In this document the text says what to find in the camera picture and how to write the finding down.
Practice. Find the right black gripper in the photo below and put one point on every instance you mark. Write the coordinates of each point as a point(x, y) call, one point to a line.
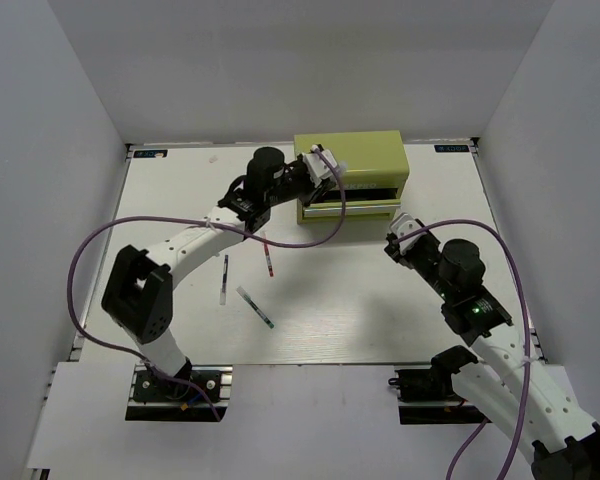
point(401, 257)

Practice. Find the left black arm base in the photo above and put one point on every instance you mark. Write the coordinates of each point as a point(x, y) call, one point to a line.
point(152, 399)

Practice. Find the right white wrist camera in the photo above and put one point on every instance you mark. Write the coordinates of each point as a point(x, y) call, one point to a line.
point(402, 225)

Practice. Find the green pen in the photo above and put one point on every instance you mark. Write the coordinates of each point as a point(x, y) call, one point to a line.
point(250, 302)

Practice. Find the red pen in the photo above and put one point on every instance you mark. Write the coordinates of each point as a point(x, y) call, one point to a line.
point(267, 256)

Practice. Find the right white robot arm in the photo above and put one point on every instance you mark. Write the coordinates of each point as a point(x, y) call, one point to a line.
point(491, 370)

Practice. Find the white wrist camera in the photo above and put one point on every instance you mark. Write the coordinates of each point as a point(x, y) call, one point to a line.
point(322, 165)
point(402, 225)

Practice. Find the green metal drawer toolbox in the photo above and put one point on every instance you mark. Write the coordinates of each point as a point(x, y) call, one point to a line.
point(377, 170)

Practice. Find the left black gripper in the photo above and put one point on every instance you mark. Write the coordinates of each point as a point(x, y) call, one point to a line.
point(313, 192)

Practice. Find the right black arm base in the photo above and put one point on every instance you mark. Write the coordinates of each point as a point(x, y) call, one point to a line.
point(425, 397)

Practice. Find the blue pen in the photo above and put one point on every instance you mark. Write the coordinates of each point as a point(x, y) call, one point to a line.
point(224, 281)

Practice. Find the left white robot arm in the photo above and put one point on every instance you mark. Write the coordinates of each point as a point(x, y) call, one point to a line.
point(139, 292)

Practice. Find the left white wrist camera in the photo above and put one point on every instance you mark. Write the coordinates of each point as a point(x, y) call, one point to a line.
point(322, 165)

